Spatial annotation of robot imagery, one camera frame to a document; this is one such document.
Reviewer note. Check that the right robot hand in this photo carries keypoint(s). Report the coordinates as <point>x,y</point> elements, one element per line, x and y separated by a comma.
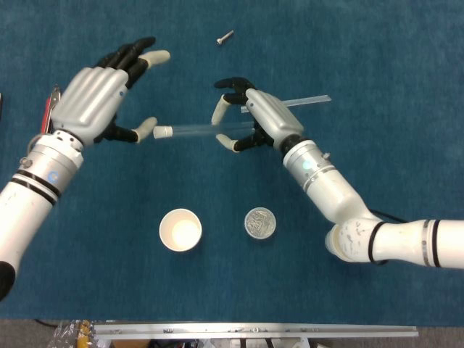
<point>275,116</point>

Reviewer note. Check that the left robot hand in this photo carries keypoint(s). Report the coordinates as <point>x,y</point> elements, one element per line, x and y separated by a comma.
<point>90,98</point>

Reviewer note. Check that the clear glass test tube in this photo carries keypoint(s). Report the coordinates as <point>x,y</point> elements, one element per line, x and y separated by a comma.
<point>203,129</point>

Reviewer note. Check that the small white stopper cap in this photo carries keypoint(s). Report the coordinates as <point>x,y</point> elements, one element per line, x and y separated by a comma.
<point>162,132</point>

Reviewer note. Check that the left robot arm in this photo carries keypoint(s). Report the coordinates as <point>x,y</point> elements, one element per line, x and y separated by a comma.
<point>32,192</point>

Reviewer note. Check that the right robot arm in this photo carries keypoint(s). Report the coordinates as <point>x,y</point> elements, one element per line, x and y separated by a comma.
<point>326,185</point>

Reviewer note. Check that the clear flat plastic strip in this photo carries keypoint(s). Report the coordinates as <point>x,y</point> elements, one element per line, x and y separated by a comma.
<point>308,100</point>

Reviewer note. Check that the blue felt table mat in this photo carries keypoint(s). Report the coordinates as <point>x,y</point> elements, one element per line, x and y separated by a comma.
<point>217,181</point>

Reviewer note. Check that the metal screw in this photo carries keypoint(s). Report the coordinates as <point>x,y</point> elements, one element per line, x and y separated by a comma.
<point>224,37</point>

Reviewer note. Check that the white paper cup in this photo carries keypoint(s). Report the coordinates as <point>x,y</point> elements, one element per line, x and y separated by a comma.
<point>180,230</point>
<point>329,243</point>

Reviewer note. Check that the crumpled clear plastic wrap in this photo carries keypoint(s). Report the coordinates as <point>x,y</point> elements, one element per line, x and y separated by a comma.
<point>67,335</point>

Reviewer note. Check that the aluminium frame rail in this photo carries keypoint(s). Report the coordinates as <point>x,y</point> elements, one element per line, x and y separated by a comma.
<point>253,330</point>

